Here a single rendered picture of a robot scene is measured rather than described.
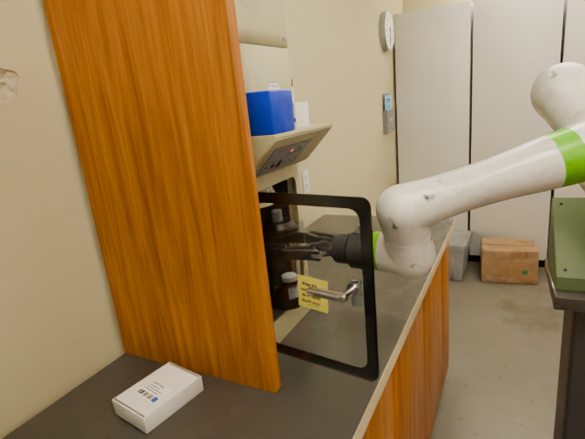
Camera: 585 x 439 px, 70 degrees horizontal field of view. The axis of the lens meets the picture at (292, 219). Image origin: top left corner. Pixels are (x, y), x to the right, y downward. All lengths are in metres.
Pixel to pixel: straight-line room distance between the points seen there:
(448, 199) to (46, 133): 0.92
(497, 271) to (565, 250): 2.25
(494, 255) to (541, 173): 2.81
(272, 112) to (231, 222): 0.24
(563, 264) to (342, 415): 0.88
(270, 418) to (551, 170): 0.75
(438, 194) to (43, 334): 0.96
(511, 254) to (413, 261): 2.82
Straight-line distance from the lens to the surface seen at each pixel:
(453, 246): 3.67
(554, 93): 1.09
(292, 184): 1.25
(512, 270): 3.79
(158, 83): 0.95
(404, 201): 0.87
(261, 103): 0.90
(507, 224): 4.05
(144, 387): 1.09
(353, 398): 1.01
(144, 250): 1.09
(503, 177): 0.93
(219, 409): 1.03
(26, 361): 1.20
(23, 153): 1.14
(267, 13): 1.15
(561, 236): 1.58
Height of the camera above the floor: 1.57
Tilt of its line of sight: 16 degrees down
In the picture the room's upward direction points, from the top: 6 degrees counter-clockwise
